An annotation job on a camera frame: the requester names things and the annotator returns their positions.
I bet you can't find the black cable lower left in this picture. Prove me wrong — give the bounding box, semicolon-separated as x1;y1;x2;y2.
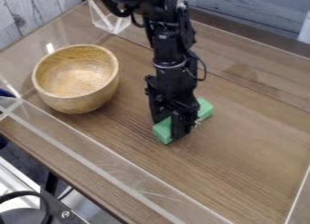
0;190;55;224

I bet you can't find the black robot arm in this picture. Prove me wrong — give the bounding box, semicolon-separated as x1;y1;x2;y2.
101;0;208;140

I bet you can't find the black metal bracket with screw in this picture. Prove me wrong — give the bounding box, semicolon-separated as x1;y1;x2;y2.
40;190;90;224

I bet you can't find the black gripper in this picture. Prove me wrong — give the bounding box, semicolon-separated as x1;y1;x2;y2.
146;62;201;140

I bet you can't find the light wooden bowl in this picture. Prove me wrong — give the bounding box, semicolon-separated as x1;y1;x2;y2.
32;44;121;114

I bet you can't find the clear acrylic corner bracket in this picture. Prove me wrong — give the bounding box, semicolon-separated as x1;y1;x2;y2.
89;0;131;34

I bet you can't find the green rectangular block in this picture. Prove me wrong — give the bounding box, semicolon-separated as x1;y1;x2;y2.
153;97;214;145

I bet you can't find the clear acrylic tray wall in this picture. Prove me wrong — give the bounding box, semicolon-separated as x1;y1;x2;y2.
0;4;310;224

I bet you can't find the black table leg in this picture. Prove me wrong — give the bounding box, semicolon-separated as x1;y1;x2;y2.
46;172;59;196

